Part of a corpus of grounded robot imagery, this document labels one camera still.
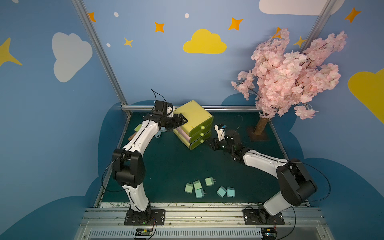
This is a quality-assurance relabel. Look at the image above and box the yellow-green drawer cabinet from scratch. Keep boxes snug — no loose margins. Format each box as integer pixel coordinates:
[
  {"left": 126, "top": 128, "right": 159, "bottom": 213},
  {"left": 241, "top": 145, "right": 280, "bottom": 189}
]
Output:
[{"left": 174, "top": 101, "right": 213, "bottom": 134}]

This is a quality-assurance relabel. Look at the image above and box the green plug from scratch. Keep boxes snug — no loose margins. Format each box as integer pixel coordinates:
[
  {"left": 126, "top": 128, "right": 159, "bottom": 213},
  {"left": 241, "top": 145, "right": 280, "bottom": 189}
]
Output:
[
  {"left": 185, "top": 183, "right": 194, "bottom": 194},
  {"left": 193, "top": 180, "right": 203, "bottom": 190},
  {"left": 205, "top": 177, "right": 215, "bottom": 187}
]

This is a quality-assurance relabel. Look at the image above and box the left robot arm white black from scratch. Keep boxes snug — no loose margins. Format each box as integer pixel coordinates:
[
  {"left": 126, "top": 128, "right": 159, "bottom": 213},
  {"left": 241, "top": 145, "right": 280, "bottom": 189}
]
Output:
[{"left": 112, "top": 114, "right": 188, "bottom": 213}]

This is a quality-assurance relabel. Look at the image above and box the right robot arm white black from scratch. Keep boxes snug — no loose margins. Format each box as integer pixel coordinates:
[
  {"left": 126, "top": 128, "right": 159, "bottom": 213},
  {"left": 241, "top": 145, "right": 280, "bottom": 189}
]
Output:
[{"left": 208, "top": 129, "right": 318, "bottom": 223}]

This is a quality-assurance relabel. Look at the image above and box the blue toy dustpan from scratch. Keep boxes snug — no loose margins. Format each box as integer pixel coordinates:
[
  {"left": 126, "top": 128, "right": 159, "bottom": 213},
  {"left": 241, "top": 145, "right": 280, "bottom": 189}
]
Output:
[{"left": 155, "top": 127, "right": 167, "bottom": 139}]

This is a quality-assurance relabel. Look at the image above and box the teal plug far right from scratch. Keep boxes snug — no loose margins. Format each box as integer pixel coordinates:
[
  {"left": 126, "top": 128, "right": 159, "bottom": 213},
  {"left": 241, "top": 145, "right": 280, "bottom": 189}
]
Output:
[{"left": 227, "top": 187, "right": 236, "bottom": 198}]

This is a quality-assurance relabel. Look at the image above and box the teal plug tilted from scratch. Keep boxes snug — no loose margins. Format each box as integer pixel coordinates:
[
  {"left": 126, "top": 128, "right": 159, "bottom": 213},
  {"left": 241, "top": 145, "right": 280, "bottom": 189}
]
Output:
[{"left": 217, "top": 186, "right": 227, "bottom": 198}]

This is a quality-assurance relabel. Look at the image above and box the teal plug lower middle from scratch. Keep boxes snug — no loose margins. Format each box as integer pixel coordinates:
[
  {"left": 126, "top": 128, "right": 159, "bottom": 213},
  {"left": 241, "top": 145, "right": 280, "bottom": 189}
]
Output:
[{"left": 195, "top": 189, "right": 206, "bottom": 199}]

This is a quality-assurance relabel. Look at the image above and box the pink cherry blossom tree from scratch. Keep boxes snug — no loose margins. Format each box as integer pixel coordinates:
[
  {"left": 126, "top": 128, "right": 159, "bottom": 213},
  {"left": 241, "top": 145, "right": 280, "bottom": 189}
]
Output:
[{"left": 231, "top": 29, "right": 348, "bottom": 136}]

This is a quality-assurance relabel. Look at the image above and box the right controller board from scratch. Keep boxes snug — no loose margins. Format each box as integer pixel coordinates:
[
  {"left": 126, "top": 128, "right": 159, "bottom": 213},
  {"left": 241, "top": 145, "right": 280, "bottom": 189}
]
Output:
[{"left": 261, "top": 228, "right": 277, "bottom": 240}]

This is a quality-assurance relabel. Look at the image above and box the controller board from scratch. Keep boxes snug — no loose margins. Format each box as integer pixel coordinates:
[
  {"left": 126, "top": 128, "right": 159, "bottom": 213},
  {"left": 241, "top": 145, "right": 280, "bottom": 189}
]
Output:
[
  {"left": 135, "top": 229, "right": 154, "bottom": 238},
  {"left": 261, "top": 228, "right": 277, "bottom": 240}
]

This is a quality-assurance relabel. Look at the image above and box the left controller board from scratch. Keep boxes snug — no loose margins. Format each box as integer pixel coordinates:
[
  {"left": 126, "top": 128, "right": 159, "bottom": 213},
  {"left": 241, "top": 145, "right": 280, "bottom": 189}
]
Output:
[{"left": 135, "top": 229, "right": 154, "bottom": 238}]

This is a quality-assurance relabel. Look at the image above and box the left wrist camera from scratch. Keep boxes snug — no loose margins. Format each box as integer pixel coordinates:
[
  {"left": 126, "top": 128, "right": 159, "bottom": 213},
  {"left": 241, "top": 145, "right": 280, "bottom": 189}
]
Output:
[{"left": 152, "top": 101, "right": 174, "bottom": 116}]

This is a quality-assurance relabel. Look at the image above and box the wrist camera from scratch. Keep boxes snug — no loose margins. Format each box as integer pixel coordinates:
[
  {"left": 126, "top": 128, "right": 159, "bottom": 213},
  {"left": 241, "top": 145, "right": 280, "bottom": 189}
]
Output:
[
  {"left": 215, "top": 124, "right": 227, "bottom": 141},
  {"left": 152, "top": 101, "right": 174, "bottom": 116}
]

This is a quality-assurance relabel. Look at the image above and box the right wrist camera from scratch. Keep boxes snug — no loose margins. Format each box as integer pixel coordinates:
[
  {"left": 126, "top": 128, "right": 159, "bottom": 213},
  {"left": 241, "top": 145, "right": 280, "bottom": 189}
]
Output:
[{"left": 215, "top": 124, "right": 227, "bottom": 141}]

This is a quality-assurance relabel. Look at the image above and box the green toy shovel wooden handle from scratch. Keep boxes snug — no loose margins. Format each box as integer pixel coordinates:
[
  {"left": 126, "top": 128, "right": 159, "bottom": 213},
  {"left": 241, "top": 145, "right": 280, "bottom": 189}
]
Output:
[{"left": 128, "top": 124, "right": 142, "bottom": 142}]

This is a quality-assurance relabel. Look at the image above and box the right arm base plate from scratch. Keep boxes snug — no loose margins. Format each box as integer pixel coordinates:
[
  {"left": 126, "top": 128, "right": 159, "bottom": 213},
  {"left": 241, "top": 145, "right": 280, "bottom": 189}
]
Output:
[{"left": 243, "top": 207, "right": 285, "bottom": 226}]

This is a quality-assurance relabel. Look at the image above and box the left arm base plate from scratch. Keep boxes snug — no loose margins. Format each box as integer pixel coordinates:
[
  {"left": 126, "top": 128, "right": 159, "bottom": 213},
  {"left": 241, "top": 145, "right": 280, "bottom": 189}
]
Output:
[{"left": 124, "top": 210, "right": 166, "bottom": 226}]

